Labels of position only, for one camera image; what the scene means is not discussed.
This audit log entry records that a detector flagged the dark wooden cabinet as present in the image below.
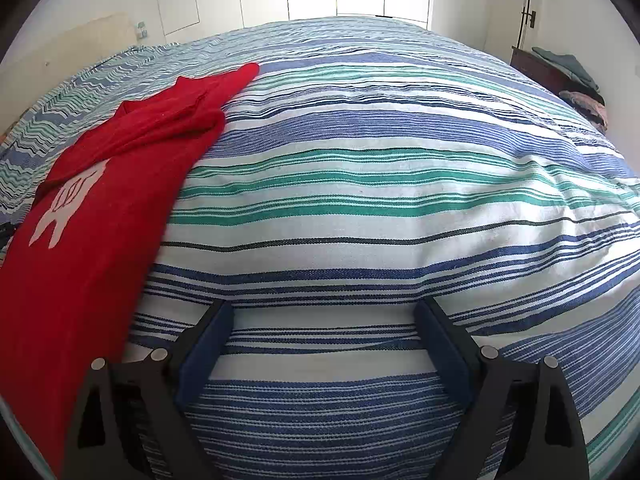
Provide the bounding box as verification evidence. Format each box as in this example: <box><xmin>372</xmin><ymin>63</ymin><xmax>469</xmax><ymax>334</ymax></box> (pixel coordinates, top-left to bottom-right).
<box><xmin>511</xmin><ymin>46</ymin><xmax>571</xmax><ymax>96</ymax></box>

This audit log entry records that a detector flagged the red sweater with white rabbit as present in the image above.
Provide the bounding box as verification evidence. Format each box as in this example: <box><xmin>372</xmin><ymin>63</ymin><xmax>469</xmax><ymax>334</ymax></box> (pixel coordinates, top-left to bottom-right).
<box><xmin>0</xmin><ymin>62</ymin><xmax>261</xmax><ymax>463</ymax></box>

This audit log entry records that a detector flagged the blue green striped bedspread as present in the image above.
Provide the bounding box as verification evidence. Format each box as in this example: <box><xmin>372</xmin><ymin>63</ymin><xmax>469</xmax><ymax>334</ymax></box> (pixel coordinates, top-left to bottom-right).
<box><xmin>0</xmin><ymin>16</ymin><xmax>640</xmax><ymax>480</ymax></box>

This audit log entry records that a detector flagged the beige headboard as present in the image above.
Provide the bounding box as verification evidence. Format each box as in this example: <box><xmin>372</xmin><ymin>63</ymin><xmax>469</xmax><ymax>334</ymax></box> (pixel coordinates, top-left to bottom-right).
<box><xmin>0</xmin><ymin>12</ymin><xmax>138</xmax><ymax>108</ymax></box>

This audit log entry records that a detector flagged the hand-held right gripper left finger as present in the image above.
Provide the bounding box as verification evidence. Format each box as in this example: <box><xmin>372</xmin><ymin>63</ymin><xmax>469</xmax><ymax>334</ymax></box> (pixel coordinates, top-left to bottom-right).
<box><xmin>62</xmin><ymin>300</ymin><xmax>236</xmax><ymax>480</ymax></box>

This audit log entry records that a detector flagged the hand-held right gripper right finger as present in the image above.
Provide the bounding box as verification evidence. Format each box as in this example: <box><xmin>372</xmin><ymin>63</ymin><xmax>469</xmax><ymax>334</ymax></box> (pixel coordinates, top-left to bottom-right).
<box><xmin>412</xmin><ymin>296</ymin><xmax>591</xmax><ymax>480</ymax></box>

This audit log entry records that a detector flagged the teal folded cloth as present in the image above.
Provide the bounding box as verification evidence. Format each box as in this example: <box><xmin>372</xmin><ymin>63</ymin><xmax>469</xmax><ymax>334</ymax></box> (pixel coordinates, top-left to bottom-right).
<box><xmin>531</xmin><ymin>46</ymin><xmax>601</xmax><ymax>92</ymax></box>

